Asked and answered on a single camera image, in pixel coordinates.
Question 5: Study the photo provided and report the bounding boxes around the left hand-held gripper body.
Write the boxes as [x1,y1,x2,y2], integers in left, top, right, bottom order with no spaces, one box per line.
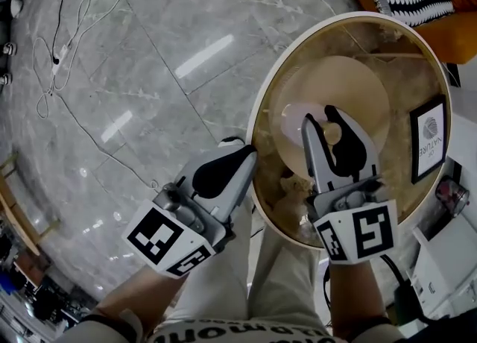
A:
[121,182,236,280]

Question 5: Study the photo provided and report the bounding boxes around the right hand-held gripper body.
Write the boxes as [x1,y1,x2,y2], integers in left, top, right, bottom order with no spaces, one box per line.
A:
[312,174,399,265]

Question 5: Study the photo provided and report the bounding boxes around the person's right forearm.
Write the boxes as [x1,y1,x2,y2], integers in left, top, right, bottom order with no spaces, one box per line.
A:
[329,258,393,343]

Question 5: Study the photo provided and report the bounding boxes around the person's left forearm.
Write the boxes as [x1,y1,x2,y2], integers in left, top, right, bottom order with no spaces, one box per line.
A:
[90,264,192,339]

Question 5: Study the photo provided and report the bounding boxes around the round glass-top side table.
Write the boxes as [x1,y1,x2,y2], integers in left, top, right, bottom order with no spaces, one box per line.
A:
[246,10,453,250]

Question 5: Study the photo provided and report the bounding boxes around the person's white shoe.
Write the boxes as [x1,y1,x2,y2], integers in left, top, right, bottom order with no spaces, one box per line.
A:
[217,136,246,149]

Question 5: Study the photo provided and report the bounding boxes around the beige fluffy decoration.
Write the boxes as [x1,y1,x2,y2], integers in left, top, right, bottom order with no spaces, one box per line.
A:
[273,176,316,224]

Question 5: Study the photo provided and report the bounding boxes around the white water dispenser cabinet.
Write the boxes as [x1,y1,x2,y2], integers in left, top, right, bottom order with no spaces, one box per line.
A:
[411,154,477,330]

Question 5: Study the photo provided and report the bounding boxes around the glass jar with dark contents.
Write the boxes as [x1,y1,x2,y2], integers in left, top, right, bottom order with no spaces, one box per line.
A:
[434,176,470,218]

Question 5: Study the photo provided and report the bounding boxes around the person's beige trousers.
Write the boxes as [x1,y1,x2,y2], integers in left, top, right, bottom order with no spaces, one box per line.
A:
[162,198,329,330]

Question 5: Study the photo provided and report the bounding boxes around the white printed shirt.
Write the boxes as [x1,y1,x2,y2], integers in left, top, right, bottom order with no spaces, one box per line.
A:
[66,314,408,343]

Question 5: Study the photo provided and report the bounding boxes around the orange sofa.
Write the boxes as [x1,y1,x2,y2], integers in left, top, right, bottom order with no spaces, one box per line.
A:
[330,0,477,66]

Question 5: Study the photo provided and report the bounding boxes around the slim white power strip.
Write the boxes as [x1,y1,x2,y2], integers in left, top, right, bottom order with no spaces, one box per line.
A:
[51,44,71,77]

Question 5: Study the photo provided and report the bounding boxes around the black wheeled chair base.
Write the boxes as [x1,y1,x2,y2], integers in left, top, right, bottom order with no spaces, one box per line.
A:
[0,0,39,89]

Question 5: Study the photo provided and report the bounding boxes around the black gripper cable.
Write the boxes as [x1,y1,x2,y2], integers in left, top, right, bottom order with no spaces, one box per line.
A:
[379,254,424,326]

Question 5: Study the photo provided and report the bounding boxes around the black picture frame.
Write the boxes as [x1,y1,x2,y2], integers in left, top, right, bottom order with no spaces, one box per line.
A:
[408,94,449,186]

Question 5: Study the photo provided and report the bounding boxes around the white wrist strap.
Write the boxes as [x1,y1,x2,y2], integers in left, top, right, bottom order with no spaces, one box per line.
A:
[118,307,145,342]

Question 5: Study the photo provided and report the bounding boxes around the light wooden frame furniture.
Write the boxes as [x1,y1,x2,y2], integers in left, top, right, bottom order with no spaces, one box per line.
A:
[0,154,62,257]

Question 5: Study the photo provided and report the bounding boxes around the long white floor cable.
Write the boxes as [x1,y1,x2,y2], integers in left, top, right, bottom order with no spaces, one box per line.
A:
[31,0,165,190]

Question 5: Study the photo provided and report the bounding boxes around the black floor cable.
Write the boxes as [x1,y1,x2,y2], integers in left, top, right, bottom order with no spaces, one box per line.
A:
[51,0,73,63]

